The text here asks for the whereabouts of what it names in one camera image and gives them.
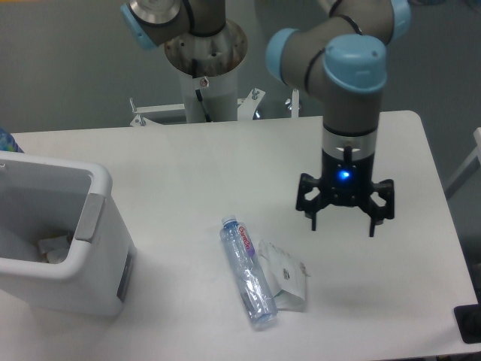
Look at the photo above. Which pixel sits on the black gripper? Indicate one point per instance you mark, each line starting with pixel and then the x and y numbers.
pixel 345 180

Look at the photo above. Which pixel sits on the white push-lid trash can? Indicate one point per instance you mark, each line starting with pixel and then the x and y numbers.
pixel 44 197

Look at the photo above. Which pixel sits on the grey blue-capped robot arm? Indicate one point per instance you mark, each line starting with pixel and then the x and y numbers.
pixel 341 62

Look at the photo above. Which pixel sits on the trash inside bin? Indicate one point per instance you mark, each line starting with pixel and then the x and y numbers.
pixel 54 250

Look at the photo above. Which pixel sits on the crumpled white paper wrapper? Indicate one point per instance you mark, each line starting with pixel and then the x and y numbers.
pixel 286 276

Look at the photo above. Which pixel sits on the clear plastic water bottle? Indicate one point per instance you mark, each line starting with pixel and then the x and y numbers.
pixel 248 273

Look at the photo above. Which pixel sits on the black device table corner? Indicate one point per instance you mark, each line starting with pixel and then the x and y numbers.
pixel 468 320

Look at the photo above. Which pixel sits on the blue patterned object left edge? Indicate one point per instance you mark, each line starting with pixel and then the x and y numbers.
pixel 8 143

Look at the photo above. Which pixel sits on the white frame right edge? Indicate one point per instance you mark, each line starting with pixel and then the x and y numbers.
pixel 467 169

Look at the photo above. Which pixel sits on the white pedestal base frame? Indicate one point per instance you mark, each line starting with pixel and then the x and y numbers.
pixel 201 108

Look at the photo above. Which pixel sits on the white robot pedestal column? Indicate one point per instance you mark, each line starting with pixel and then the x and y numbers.
pixel 209 63

